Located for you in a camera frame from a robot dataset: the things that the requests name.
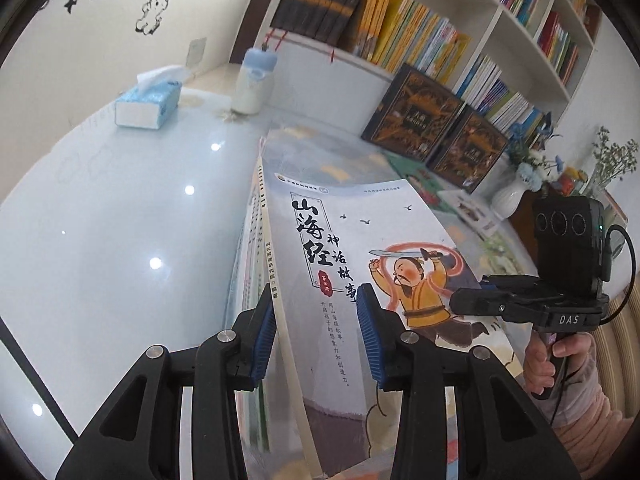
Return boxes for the teal book with red-robed child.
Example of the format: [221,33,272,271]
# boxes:
[385,152,453,211]

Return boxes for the dark ornate gold-patterned book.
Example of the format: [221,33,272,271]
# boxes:
[361,63,466,161]
[427,105,511,193]

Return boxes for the white bookshelf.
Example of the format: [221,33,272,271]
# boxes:
[265,0,601,146]

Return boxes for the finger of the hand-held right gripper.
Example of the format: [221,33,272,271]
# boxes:
[479,274,540,295]
[448,287,507,317]

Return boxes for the white vase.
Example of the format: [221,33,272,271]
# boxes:
[491,177,531,220]

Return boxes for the brown door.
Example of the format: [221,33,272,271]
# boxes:
[231,0,282,67]

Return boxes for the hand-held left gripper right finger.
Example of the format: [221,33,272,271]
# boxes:
[356,283,581,480]

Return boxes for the green illustrated book white spine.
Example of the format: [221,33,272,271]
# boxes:
[472,232,533,288]

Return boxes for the beige ribbed panel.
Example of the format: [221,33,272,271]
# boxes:
[597,280,640,411]

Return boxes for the blue tissue box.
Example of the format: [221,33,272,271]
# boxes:
[115,65,188,128]

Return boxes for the colourful toy figures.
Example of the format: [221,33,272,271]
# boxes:
[560,167,589,194]

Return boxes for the row of dark hardcover volumes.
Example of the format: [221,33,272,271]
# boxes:
[270,0,375,52]

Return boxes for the blue flower bouquet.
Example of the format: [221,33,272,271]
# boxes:
[505,112,568,193]

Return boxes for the row of yellow orange books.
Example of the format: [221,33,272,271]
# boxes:
[350,0,472,85]

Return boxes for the person's right forearm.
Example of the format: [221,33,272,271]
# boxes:
[547,347,638,480]

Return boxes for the white book with beige label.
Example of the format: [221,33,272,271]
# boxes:
[437,187,501,238]

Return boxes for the white bottle with blue cap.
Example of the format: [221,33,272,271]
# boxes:
[231,46,278,115]

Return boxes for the person's right hand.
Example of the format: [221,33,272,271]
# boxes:
[522,332,599,401]

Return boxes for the brown wooden cabinet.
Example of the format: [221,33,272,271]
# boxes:
[510,185,628,261]

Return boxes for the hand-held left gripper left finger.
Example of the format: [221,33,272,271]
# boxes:
[55,285,277,480]

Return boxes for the white book with yellow-robed swordsman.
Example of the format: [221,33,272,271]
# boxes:
[257,152,521,480]

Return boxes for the stack of thin books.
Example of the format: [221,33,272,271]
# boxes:
[232,135,311,480]

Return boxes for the white wall socket box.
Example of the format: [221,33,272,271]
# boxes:
[186,37,207,69]

